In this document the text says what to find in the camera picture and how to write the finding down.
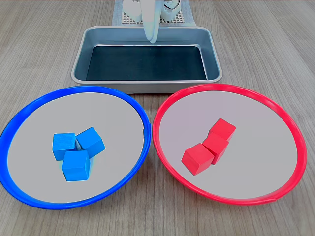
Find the black tray mat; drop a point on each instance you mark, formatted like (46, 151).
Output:
(147, 64)

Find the pale perforated base plate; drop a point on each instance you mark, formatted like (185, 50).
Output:
(177, 17)

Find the red cube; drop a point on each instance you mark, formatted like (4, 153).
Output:
(197, 157)
(217, 145)
(222, 129)

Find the red-rimmed white plate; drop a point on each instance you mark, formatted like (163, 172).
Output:
(258, 159)

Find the blue cube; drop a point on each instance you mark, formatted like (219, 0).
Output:
(63, 142)
(75, 166)
(89, 141)

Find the blue-rimmed white plate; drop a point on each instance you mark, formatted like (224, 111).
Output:
(37, 147)

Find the steel tray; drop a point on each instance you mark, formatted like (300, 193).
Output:
(81, 61)

